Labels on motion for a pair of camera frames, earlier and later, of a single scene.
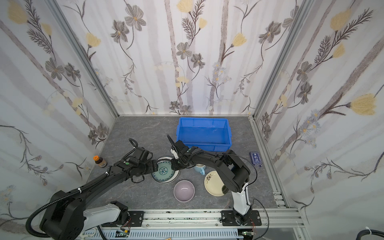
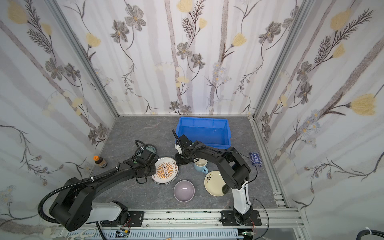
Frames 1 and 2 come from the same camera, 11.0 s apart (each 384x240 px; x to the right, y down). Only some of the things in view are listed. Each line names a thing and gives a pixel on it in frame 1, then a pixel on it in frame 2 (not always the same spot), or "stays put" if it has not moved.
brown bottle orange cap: [99, 161] stays put
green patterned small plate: [165, 174] to [151, 148]
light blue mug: [200, 168] stays put
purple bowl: [184, 191] stays put
